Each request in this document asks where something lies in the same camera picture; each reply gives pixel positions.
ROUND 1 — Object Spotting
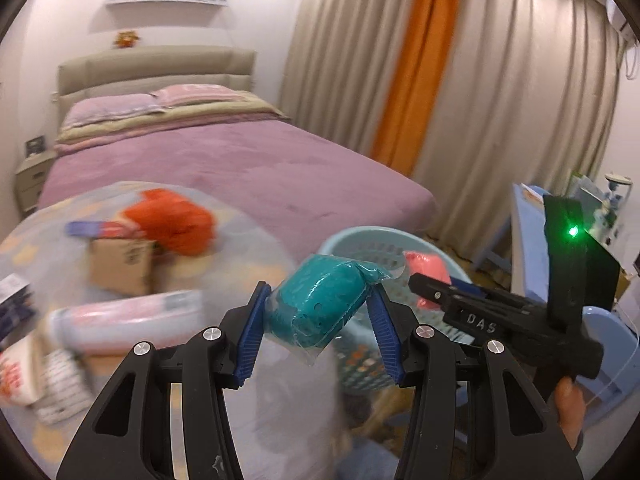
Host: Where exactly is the white heart-dotted pouch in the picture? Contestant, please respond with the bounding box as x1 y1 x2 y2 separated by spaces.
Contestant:
34 349 93 426

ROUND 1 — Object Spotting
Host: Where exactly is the pink drink bottle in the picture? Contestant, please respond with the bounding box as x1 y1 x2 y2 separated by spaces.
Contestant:
43 290 206 356

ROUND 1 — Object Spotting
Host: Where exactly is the pink red wrapper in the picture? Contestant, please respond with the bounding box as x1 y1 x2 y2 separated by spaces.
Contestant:
404 250 451 312

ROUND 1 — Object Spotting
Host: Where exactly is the blue red card box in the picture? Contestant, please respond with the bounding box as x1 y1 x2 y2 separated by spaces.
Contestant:
0 273 36 340

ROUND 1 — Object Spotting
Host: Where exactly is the teal packet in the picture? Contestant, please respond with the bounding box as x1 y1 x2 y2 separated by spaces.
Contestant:
265 255 395 365

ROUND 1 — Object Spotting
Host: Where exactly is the right hand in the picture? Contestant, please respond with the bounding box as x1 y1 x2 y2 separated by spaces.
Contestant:
553 377 586 451

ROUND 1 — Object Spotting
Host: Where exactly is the light blue stool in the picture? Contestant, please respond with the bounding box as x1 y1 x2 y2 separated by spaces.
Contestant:
577 307 639 428

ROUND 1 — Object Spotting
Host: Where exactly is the blue chair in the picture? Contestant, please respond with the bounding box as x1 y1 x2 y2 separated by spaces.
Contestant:
471 183 549 302

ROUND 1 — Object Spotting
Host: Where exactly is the light blue laundry basket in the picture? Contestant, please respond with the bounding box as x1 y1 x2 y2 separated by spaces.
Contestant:
316 225 475 397

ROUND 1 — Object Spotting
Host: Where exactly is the white red snack bag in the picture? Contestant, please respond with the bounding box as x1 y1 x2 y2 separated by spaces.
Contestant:
1 333 43 406

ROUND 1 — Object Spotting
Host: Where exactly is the patterned round tablecloth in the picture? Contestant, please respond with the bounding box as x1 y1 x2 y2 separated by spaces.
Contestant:
1 182 344 479

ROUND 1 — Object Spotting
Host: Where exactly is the brown cardboard box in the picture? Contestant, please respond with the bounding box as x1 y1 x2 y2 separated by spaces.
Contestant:
88 238 154 296

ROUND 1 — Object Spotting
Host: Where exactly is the orange crumpled bag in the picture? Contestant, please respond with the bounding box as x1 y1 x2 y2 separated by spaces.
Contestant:
122 188 217 257

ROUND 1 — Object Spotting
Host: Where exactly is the beige curtain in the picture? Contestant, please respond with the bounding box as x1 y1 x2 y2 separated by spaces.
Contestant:
280 0 620 258

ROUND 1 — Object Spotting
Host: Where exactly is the grey nightstand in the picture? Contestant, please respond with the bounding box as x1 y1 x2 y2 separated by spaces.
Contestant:
14 150 56 218

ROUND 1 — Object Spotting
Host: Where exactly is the bed with purple cover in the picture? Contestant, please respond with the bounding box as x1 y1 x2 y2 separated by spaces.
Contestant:
39 120 436 260

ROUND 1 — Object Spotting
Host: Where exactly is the orange curtain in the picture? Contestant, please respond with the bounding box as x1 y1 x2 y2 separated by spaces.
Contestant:
371 0 459 177

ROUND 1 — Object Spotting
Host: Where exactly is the air conditioner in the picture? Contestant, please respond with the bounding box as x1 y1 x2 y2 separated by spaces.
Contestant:
605 0 637 42

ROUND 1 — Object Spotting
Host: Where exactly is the purple pillow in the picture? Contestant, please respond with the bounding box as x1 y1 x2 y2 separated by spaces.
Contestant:
61 93 165 129

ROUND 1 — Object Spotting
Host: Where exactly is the pink pillow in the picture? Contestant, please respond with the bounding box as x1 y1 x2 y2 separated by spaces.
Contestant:
152 84 245 107

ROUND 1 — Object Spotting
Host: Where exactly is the beige folded quilt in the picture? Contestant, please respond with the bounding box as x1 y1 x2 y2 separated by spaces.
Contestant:
53 91 288 156

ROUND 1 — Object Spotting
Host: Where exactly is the beige padded headboard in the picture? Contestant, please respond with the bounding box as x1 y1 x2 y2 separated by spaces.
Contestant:
58 46 257 120

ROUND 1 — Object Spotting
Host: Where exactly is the orange plush toy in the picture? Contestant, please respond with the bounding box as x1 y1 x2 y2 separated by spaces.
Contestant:
114 30 140 49

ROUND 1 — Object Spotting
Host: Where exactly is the black picture frame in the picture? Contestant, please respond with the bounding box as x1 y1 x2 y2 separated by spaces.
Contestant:
25 136 47 158

